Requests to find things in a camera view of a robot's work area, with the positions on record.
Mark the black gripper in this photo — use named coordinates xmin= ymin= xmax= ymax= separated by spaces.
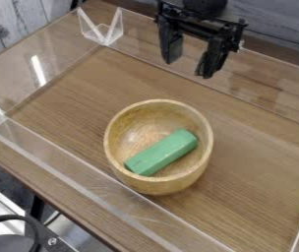
xmin=157 ymin=0 xmax=248 ymax=79

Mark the black cable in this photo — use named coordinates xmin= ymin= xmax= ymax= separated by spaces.
xmin=0 ymin=214 xmax=41 ymax=252

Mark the green rectangular block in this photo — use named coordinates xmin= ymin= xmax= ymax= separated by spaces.
xmin=124 ymin=129 xmax=197 ymax=176

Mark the black table leg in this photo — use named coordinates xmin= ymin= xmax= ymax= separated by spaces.
xmin=30 ymin=196 xmax=45 ymax=221

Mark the clear acrylic tray wall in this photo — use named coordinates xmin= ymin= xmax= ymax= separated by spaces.
xmin=0 ymin=1 xmax=299 ymax=252

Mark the grey metal bracket with screw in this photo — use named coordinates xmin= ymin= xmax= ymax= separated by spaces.
xmin=27 ymin=216 xmax=78 ymax=252

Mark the brown wooden bowl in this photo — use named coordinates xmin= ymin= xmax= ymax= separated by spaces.
xmin=104 ymin=99 xmax=213 ymax=195

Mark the clear acrylic corner bracket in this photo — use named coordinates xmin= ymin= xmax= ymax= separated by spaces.
xmin=77 ymin=8 xmax=122 ymax=46

